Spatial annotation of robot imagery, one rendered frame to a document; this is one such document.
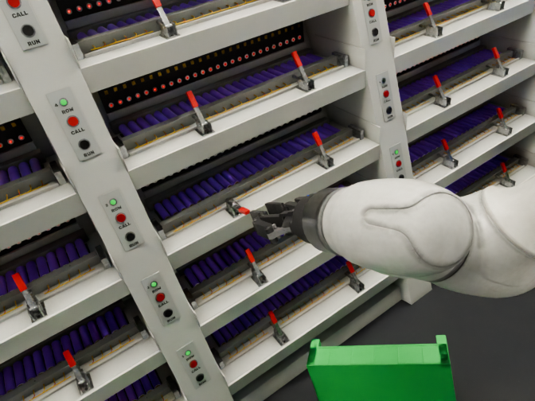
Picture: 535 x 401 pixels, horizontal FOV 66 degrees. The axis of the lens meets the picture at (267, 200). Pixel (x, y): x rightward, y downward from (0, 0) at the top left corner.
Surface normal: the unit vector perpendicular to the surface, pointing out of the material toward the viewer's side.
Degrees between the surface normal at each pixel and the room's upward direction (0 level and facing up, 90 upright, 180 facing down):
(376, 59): 90
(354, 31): 90
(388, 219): 51
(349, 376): 90
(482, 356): 0
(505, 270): 104
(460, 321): 0
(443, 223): 68
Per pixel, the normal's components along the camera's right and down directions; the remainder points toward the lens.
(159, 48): 0.54, 0.46
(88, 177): 0.48, 0.22
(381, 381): -0.25, 0.46
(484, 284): 0.07, 0.70
